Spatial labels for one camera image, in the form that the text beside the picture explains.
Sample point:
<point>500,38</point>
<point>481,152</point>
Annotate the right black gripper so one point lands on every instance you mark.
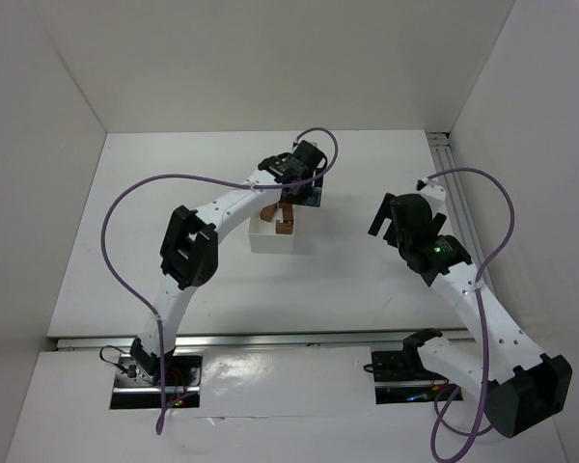
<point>383,218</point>

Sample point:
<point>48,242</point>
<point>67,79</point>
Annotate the brown wood block notched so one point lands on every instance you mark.
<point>284,227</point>

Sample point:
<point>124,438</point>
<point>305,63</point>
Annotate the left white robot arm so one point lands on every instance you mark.
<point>189,251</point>

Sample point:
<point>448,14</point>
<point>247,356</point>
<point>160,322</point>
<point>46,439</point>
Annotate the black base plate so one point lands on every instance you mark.
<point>396,366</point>
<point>183,374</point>

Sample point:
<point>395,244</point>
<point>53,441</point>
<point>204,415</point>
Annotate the brown wood block long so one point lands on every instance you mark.
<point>268,212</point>

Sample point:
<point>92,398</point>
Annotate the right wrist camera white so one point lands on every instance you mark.
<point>433,192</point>

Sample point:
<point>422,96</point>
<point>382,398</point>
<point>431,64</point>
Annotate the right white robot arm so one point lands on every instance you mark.
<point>517,382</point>

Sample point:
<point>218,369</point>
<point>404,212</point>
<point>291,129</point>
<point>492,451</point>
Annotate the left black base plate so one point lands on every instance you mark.
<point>183,374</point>

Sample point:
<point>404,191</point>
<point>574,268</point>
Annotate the aluminium front rail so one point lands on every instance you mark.
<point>369,338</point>

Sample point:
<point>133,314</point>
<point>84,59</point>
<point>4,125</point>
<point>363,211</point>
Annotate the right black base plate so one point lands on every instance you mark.
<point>396,366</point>

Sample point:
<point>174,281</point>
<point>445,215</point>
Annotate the white cardboard box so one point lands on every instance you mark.
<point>264,240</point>

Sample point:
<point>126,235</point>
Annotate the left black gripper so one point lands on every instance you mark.
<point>307,194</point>

